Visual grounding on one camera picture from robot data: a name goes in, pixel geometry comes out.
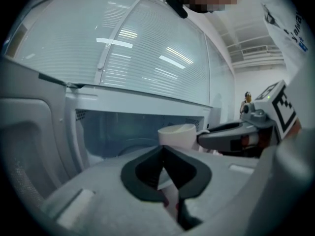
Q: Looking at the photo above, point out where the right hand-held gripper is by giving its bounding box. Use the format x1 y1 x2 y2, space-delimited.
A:
196 80 303 158

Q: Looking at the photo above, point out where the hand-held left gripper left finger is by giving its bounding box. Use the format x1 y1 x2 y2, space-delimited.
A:
40 145 185 236

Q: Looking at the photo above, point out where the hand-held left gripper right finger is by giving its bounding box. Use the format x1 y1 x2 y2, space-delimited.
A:
163 129 315 236

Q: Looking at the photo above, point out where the white cup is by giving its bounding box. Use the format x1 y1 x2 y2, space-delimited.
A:
157 123 200 222

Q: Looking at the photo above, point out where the white microwave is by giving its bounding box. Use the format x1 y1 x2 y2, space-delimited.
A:
0 55 221 207

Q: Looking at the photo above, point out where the white ceiling air vent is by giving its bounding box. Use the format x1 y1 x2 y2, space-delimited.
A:
242 44 282 55

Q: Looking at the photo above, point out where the glass partition with striped blinds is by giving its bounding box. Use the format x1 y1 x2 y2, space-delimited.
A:
11 0 236 108

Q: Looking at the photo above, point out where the black head-worn camera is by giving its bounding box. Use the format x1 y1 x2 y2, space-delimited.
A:
165 0 189 19

